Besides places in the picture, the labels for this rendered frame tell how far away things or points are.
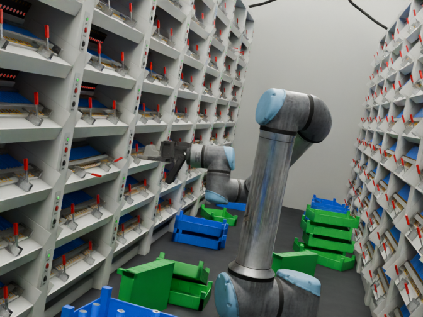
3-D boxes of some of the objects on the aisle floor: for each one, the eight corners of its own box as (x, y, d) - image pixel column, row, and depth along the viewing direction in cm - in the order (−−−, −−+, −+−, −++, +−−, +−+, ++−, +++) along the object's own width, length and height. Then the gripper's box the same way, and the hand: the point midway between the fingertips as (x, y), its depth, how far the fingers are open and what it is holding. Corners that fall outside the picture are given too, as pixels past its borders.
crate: (209, 298, 287) (213, 281, 286) (201, 311, 267) (205, 293, 266) (146, 283, 291) (149, 266, 291) (134, 295, 272) (137, 277, 271)
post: (149, 251, 349) (205, -66, 334) (144, 255, 340) (202, -71, 324) (114, 244, 352) (169, -71, 337) (109, 247, 343) (165, -76, 327)
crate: (166, 309, 262) (175, 261, 260) (125, 326, 235) (135, 273, 234) (150, 303, 266) (158, 256, 264) (108, 319, 239) (117, 268, 237)
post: (39, 338, 211) (127, -196, 196) (27, 348, 202) (118, -212, 187) (-15, 324, 214) (67, -203, 199) (-30, 333, 205) (54, -218, 190)
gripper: (194, 141, 250) (141, 138, 253) (189, 143, 239) (134, 139, 242) (193, 163, 250) (140, 160, 254) (187, 165, 240) (133, 161, 243)
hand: (140, 157), depth 248 cm, fingers open, 3 cm apart
